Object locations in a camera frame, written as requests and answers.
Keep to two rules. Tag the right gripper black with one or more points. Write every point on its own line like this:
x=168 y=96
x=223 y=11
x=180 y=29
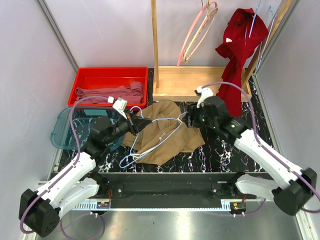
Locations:
x=193 y=111

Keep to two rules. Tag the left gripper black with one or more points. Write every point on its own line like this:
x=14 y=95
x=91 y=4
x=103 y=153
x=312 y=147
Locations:
x=136 y=124

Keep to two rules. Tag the tan brown garment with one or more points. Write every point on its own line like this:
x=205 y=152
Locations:
x=184 y=140

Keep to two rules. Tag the red pleated skirt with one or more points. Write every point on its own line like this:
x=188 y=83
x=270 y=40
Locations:
x=236 y=47

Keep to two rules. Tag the light blue wire hanger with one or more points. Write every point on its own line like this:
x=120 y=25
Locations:
x=253 y=20

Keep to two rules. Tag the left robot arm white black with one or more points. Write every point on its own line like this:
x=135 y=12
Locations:
x=67 y=172

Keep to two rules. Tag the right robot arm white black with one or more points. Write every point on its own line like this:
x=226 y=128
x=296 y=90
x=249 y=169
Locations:
x=290 y=187

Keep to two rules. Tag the pink plastic hanger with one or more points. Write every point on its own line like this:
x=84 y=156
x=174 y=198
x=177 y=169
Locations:
x=190 y=32

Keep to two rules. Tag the beige wooden hanger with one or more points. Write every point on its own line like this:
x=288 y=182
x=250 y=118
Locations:
x=200 y=35

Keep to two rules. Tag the mauve pink garment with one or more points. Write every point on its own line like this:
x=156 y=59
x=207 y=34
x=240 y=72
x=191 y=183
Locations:
x=133 y=94

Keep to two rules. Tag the wooden rack base tray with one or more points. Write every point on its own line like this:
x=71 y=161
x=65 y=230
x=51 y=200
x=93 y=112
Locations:
x=178 y=83

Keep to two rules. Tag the teal transparent plastic tub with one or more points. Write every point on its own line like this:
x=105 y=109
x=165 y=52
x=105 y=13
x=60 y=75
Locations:
x=62 y=136

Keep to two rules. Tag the red plastic bin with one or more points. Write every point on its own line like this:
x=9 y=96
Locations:
x=109 y=77

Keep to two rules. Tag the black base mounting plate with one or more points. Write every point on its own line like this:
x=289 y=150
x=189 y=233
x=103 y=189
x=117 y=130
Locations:
x=171 y=191

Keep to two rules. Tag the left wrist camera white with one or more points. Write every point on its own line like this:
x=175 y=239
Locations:
x=118 y=104

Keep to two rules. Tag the right wooden rack post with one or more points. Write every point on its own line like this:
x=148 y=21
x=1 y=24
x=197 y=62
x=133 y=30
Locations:
x=277 y=18

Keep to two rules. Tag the wooden rack post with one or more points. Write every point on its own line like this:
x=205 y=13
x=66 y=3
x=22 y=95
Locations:
x=155 y=45
x=277 y=18

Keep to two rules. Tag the aluminium rail frame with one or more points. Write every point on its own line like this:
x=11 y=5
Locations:
x=234 y=208

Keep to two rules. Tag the left wooden rack post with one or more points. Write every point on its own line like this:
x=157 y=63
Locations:
x=155 y=45

